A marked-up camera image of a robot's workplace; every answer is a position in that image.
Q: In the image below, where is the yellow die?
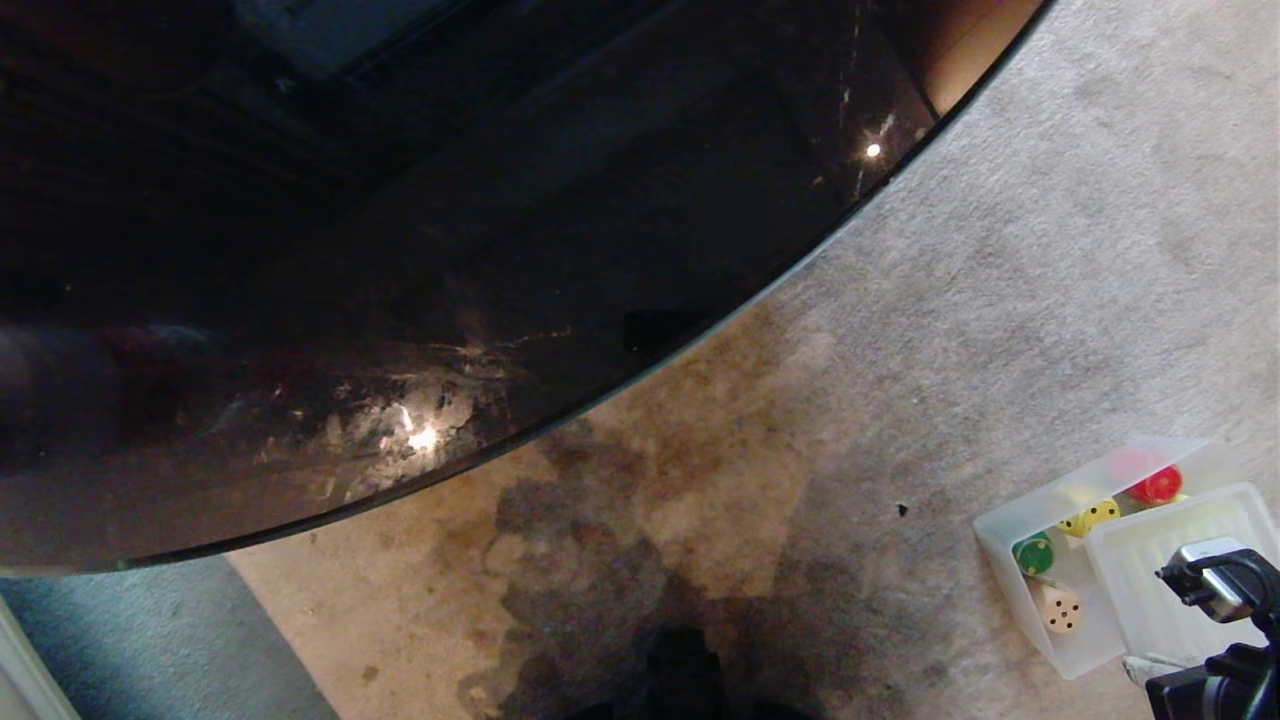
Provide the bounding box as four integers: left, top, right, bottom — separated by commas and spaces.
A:
1058, 497, 1122, 539

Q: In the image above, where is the clear plastic box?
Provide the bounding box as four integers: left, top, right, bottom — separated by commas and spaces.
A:
973, 436, 1280, 681

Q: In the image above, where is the clear plastic ribbed lid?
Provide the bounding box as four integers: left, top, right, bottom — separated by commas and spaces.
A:
1085, 482, 1280, 665

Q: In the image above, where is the natural wooden die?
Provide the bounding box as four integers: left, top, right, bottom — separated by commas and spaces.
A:
1039, 584, 1084, 636

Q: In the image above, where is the beige stained rug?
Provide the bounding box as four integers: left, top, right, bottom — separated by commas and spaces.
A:
228, 0, 1280, 720

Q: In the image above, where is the green die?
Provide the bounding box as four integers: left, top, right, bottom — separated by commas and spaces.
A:
1012, 532, 1056, 578

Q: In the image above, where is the red die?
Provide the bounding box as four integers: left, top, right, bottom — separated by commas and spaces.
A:
1127, 463, 1185, 507

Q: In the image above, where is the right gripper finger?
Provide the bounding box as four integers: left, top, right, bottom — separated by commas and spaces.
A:
1121, 653, 1193, 685

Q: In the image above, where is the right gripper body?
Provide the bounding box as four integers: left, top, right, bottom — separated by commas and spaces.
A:
1145, 643, 1280, 720

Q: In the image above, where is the black glass round table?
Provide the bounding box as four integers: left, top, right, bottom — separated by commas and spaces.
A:
0, 0, 1056, 578

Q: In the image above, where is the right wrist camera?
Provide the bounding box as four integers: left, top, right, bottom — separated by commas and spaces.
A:
1156, 537, 1280, 641

